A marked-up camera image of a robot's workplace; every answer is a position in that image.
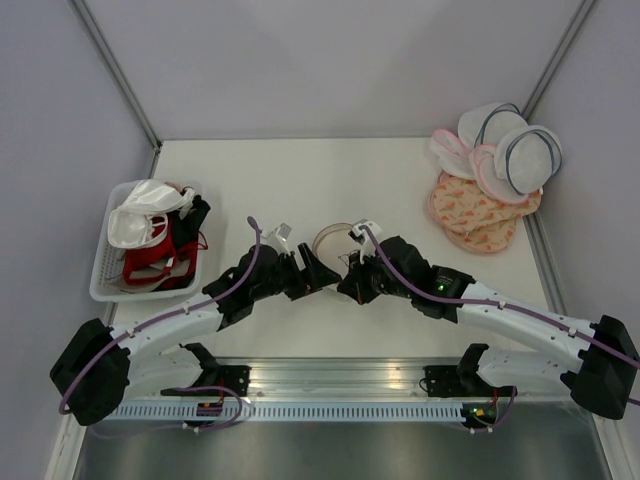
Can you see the white slotted cable duct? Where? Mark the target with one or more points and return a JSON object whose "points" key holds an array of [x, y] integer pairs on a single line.
{"points": [[447, 412]]}

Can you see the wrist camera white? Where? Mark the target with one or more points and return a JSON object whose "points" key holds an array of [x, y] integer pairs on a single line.
{"points": [[278, 239], [365, 233]]}

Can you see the right side aluminium rail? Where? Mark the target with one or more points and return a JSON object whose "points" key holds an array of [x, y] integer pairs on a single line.
{"points": [[545, 263]]}

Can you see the white pink-trim mesh bag right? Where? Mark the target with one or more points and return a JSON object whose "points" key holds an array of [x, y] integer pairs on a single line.
{"points": [[482, 162]]}

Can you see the white blue-trim mesh bag rear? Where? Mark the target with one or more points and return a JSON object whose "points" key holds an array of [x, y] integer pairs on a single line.
{"points": [[488, 124]]}

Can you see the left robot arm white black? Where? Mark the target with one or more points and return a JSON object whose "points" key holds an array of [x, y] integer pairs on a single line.
{"points": [[93, 372]]}

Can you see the white pink-trim mesh bag left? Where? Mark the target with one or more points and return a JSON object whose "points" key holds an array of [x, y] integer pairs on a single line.
{"points": [[451, 154]]}

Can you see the white pink-trim mesh bag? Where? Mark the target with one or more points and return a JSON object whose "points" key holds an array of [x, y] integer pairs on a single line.
{"points": [[451, 154], [482, 162]]}

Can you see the round beige mesh laundry bag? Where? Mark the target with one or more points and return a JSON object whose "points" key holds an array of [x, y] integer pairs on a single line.
{"points": [[333, 245]]}

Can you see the white blue-trim mesh bag front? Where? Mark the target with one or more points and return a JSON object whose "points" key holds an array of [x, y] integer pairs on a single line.
{"points": [[527, 157]]}

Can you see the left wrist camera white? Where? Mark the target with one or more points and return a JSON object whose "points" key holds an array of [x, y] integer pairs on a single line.
{"points": [[278, 239]]}

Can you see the red bra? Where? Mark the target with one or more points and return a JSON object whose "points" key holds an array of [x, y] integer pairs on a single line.
{"points": [[165, 252]]}

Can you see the left aluminium frame post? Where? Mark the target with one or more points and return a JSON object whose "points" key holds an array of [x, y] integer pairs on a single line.
{"points": [[98, 39]]}

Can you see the black bra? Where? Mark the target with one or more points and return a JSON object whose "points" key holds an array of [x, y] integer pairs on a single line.
{"points": [[185, 230]]}

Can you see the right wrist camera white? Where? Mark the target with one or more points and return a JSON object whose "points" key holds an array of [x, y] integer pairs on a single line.
{"points": [[365, 233]]}

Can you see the aluminium frame post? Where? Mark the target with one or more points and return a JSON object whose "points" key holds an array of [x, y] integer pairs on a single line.
{"points": [[98, 39], [567, 40]]}

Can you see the white plastic basket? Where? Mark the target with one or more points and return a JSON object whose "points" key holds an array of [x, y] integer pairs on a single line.
{"points": [[109, 263]]}

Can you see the orange floral bag lower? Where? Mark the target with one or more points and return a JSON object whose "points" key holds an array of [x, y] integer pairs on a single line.
{"points": [[490, 239]]}

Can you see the aluminium table edge rail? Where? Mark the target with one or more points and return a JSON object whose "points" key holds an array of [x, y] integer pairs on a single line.
{"points": [[438, 378]]}

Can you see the right aluminium frame post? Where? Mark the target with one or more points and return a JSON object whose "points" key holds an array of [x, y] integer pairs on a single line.
{"points": [[567, 40]]}

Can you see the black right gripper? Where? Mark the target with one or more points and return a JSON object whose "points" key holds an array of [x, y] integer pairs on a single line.
{"points": [[354, 284]]}

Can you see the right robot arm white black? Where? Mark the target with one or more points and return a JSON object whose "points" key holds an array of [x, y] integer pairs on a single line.
{"points": [[596, 362]]}

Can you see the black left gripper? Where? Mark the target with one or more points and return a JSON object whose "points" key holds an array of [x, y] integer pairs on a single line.
{"points": [[321, 278]]}

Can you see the white blue-trim mesh bag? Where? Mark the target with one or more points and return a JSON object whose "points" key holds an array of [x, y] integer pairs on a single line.
{"points": [[527, 157], [488, 124]]}

